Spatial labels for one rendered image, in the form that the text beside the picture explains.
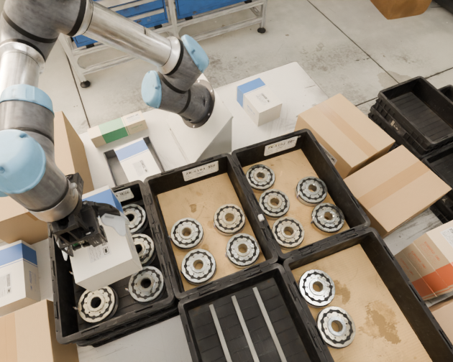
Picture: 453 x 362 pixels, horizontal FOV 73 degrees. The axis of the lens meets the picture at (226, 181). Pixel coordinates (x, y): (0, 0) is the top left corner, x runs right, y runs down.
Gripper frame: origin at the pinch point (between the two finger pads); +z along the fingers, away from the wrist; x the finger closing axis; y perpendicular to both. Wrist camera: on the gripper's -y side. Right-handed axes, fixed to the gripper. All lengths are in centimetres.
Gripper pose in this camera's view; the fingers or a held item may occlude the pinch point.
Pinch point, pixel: (98, 233)
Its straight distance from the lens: 77.8
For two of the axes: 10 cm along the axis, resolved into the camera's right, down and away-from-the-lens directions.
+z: 0.1, 5.1, 8.6
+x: 9.0, -3.8, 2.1
